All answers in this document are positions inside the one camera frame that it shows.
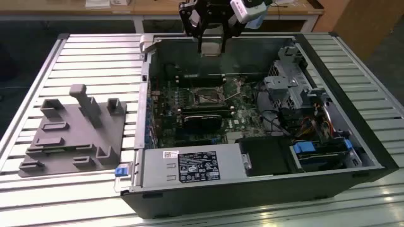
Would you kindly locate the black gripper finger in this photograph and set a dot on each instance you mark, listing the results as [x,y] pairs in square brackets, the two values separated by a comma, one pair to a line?
[233,28]
[187,21]

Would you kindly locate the CPU with silver top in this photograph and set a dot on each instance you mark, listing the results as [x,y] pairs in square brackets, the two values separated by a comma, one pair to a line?
[211,49]

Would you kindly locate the metal locking lever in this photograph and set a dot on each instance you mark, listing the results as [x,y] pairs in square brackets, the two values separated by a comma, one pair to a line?
[233,94]

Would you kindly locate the CPU socket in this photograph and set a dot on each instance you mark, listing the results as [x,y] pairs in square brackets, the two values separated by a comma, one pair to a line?
[209,95]

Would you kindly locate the white box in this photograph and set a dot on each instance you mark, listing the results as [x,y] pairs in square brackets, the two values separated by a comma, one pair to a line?
[121,2]
[98,4]

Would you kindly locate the grey metal drive cage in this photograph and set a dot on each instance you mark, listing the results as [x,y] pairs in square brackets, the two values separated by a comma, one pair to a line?
[295,94]

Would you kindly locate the green motherboard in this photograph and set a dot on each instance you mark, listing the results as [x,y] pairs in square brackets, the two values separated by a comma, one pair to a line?
[250,113]

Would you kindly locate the wooden cabinet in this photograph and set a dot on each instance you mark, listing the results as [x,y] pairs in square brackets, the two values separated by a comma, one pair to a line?
[357,23]

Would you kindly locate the wooden desk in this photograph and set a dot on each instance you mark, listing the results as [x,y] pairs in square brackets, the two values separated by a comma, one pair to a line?
[63,10]

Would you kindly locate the black graphics card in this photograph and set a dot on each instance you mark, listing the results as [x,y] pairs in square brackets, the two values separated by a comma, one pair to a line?
[202,121]

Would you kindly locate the small silver heatsink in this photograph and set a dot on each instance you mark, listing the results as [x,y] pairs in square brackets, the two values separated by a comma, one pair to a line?
[235,135]

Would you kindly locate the black drive bay box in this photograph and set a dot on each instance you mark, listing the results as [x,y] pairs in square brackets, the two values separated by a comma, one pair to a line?
[265,156]

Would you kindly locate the hard disk in blue carrier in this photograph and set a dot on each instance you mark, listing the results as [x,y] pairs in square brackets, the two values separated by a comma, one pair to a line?
[305,149]

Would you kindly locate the grey parts rack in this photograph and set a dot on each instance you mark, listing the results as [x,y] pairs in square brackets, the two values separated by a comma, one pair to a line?
[75,132]

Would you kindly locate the blue drive bay tab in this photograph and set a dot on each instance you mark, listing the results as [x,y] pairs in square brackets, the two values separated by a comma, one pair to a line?
[349,144]

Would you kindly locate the grey power supply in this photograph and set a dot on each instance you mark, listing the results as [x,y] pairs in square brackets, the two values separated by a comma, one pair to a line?
[158,165]

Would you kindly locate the blue case release latch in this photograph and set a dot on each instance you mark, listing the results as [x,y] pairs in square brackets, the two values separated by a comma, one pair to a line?
[122,172]

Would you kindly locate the black open PC case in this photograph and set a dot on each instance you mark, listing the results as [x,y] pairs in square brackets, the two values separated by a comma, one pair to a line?
[221,201]

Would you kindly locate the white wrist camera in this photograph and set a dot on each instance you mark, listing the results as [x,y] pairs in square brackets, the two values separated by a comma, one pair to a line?
[250,9]

